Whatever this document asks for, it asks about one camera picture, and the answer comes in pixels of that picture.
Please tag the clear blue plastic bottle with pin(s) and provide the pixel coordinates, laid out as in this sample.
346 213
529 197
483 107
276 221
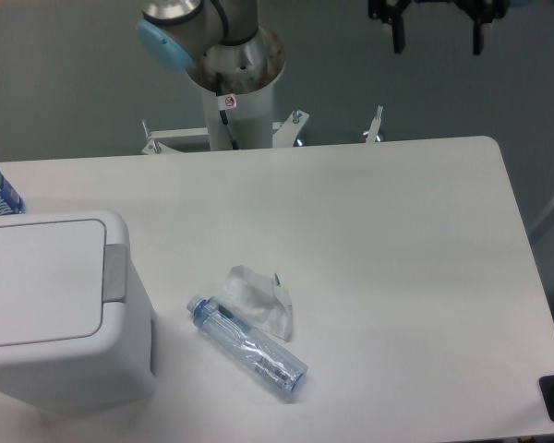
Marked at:
274 366

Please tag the white push-lid trash can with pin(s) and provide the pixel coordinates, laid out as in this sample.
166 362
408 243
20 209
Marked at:
76 323

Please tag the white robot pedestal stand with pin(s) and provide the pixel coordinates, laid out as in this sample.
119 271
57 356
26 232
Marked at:
233 122

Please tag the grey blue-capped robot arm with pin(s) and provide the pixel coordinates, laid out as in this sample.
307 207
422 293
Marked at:
220 44

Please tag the crumpled clear plastic wrapper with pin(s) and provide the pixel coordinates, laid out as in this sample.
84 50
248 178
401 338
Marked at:
261 300

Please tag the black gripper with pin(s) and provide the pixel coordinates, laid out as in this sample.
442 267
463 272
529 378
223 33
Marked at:
482 12

